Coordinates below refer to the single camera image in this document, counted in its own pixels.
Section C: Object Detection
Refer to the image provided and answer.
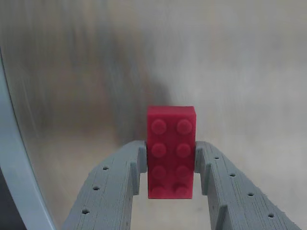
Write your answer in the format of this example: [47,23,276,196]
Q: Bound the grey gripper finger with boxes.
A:
[194,140,303,230]
[61,140,148,230]

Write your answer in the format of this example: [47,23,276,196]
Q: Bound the red lego block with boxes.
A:
[146,105,198,200]

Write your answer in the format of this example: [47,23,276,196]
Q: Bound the white table rim frame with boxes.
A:
[0,46,58,230]

